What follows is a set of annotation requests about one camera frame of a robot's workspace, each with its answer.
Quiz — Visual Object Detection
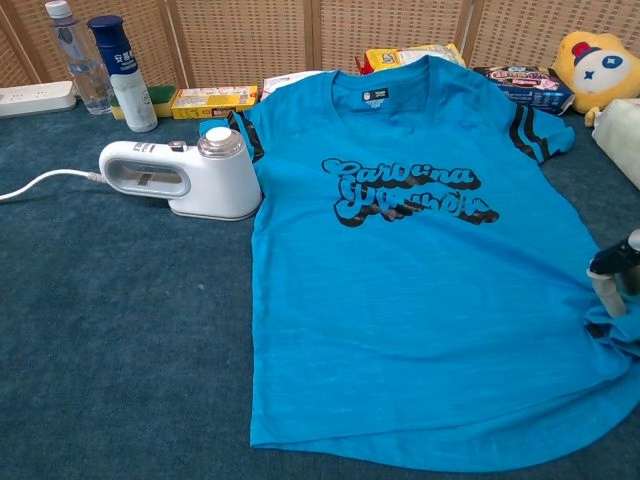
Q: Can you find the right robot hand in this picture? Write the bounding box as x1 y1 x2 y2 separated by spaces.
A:
585 228 640 319

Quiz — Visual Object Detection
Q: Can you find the blue Carolina Panthers shirt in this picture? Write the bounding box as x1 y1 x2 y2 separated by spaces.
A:
198 55 640 474

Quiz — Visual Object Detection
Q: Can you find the white handheld garment steamer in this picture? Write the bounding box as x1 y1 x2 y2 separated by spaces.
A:
98 126 264 222

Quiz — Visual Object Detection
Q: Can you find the long white cotton pad pack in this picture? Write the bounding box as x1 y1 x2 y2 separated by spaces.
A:
591 98 640 191

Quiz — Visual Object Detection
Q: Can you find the yellow plush toy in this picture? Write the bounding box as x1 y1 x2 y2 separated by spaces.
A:
551 30 640 127

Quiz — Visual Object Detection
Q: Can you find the dark sanitary pad package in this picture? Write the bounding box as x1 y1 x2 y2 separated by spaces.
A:
472 64 576 117

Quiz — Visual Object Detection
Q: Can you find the yellow snack bag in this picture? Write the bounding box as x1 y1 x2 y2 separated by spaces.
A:
363 43 467 76

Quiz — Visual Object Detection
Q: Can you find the pink and white packet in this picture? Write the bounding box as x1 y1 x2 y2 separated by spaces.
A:
261 69 321 101

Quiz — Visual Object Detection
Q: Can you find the yellow cardboard box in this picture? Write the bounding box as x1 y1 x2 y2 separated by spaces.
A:
171 84 259 120

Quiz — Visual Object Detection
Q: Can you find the woven rattan folding screen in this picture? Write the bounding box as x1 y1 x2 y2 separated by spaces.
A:
0 0 640 91

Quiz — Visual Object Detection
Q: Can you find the green and yellow sponge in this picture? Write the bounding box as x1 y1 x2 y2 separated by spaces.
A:
109 85 177 121

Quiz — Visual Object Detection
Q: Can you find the dark teal carpet mat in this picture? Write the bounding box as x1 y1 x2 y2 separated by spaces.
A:
0 99 640 480

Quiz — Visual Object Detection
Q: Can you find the white bottle with blue cap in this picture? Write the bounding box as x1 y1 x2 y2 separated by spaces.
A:
87 14 159 134

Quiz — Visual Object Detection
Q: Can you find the clear plastic water bottle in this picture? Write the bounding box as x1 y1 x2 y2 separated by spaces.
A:
44 0 114 116

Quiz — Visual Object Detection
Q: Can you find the white power strip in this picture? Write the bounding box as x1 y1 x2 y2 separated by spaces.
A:
0 80 78 119

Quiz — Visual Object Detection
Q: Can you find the white steamer power cord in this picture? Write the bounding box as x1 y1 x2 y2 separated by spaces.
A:
0 168 104 202

